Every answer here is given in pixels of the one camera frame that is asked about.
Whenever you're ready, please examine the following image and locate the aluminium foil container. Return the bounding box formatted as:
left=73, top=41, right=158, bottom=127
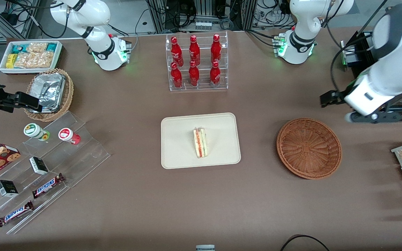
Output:
left=30, top=73, right=66, bottom=113

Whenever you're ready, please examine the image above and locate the green lid white cup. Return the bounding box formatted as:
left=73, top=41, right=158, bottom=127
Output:
left=23, top=123, right=51, bottom=141

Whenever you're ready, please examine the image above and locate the clear acrylic bottle rack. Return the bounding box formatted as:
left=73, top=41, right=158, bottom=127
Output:
left=165, top=31, right=229, bottom=92

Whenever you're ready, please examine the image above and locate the snickers chocolate bar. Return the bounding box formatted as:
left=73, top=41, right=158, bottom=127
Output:
left=0, top=200, right=34, bottom=227
left=32, top=173, right=65, bottom=199

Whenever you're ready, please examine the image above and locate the aluminium frame rack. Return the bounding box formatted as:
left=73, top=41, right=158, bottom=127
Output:
left=145, top=0, right=257, bottom=34

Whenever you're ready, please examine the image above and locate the red lid white cup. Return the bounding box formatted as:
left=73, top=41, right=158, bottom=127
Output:
left=58, top=128, right=81, bottom=145

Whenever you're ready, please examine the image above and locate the clear acrylic stepped display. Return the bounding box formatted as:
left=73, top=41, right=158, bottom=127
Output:
left=0, top=111, right=111, bottom=235

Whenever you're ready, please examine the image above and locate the small black box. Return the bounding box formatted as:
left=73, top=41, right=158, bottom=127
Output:
left=0, top=180, right=19, bottom=198
left=29, top=157, right=49, bottom=175

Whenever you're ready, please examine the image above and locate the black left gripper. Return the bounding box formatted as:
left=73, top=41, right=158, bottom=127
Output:
left=320, top=90, right=351, bottom=107

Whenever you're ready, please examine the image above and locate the clear bag of crackers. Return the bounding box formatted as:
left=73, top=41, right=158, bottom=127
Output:
left=14, top=43, right=54, bottom=69

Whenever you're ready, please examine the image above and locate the round brown wicker basket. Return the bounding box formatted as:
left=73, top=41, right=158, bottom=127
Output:
left=276, top=118, right=343, bottom=180

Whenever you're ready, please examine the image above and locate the white plastic snack bin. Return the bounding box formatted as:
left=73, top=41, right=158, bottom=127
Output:
left=0, top=40, right=63, bottom=75

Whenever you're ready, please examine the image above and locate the triangle sandwich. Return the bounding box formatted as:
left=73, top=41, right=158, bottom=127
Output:
left=193, top=128, right=208, bottom=158

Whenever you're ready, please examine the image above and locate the oval light wicker basket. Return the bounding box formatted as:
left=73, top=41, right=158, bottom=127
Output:
left=24, top=68, right=74, bottom=122

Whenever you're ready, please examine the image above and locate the cream rectangular tray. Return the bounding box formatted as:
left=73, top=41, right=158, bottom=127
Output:
left=161, top=112, right=241, bottom=169

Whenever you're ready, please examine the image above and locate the red cola bottle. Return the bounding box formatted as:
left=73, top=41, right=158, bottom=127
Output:
left=188, top=61, right=200, bottom=87
left=170, top=36, right=184, bottom=67
left=211, top=34, right=222, bottom=64
left=210, top=61, right=221, bottom=87
left=189, top=35, right=201, bottom=66
left=170, top=62, right=183, bottom=88

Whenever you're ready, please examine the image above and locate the black cable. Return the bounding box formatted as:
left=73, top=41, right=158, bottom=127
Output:
left=280, top=235, right=330, bottom=251

